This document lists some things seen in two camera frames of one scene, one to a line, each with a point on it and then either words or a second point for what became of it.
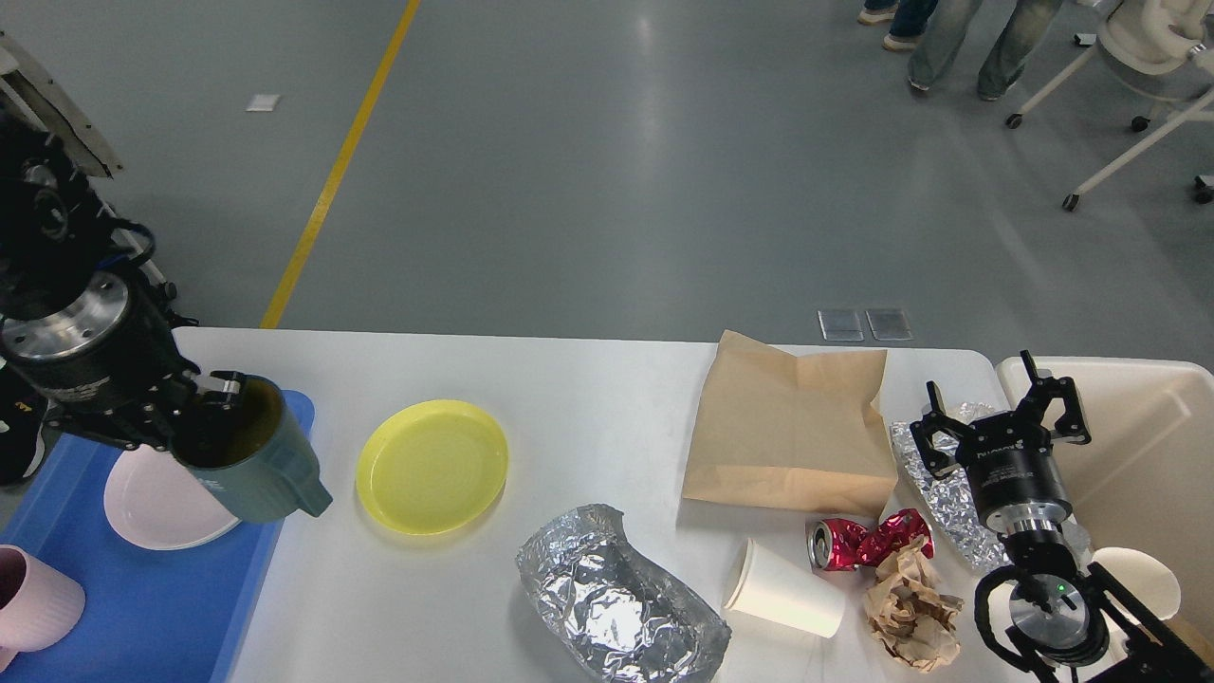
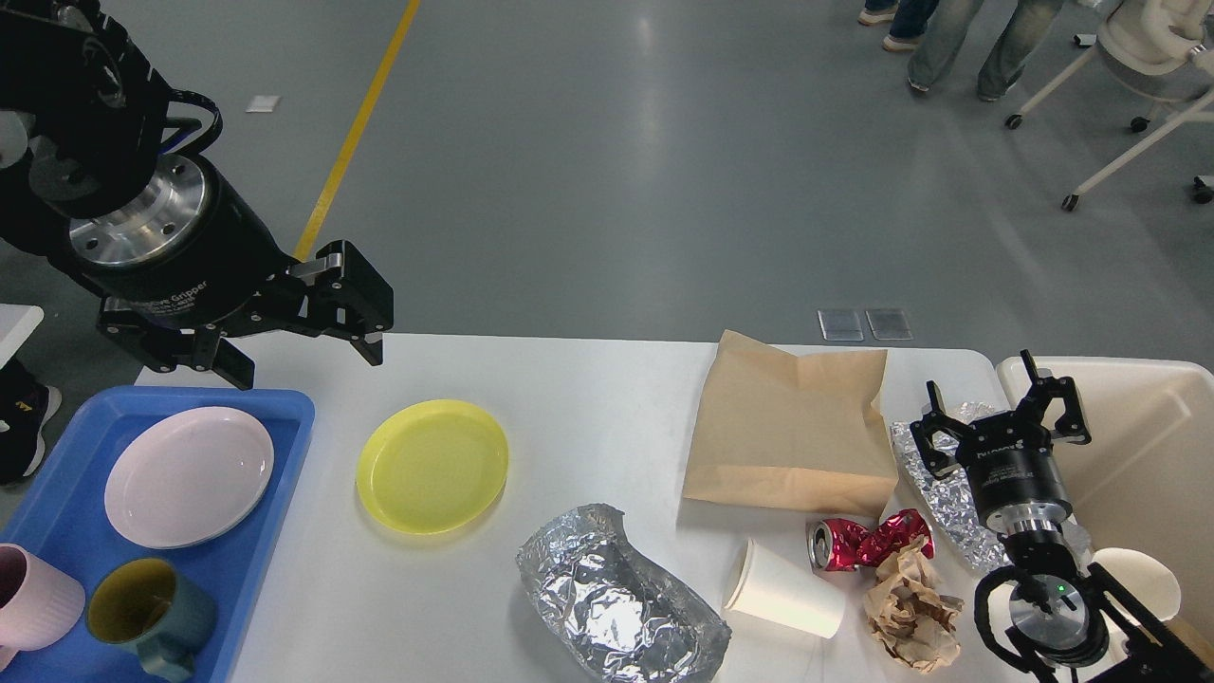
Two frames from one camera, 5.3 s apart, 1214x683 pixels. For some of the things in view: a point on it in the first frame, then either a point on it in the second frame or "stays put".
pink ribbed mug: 39,604 stays put
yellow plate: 432,467 stays put
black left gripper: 94,347 -> 192,253
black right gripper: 1014,474 stays put
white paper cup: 774,585 stays put
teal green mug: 251,461 -> 166,617
